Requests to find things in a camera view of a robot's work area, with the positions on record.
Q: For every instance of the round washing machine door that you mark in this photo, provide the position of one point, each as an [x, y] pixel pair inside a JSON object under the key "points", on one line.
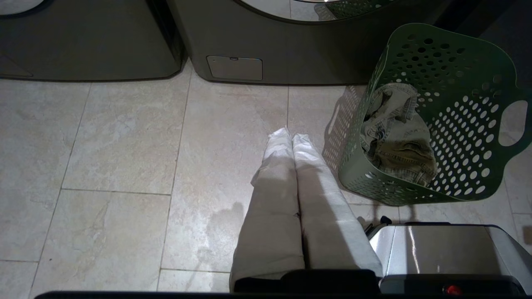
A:
{"points": [[316, 10]]}

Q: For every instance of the olive khaki garment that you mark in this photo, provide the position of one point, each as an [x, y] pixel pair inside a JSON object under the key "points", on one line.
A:
{"points": [[399, 137]]}

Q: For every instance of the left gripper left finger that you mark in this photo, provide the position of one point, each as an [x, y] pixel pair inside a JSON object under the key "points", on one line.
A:
{"points": [[272, 216]]}

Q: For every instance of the grey front-load washing machine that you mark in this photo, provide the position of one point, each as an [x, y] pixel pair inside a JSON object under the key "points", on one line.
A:
{"points": [[291, 45]]}

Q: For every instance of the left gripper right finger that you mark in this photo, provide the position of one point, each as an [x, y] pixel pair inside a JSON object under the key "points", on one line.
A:
{"points": [[328, 220]]}

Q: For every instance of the washing machine filter flap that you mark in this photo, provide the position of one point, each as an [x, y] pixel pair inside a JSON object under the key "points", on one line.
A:
{"points": [[235, 68]]}

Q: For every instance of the green perforated laundry basket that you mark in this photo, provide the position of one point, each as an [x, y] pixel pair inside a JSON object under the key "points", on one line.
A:
{"points": [[457, 124]]}

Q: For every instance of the grey laundry appliance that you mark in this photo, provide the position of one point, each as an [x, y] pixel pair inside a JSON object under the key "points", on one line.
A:
{"points": [[87, 41]]}

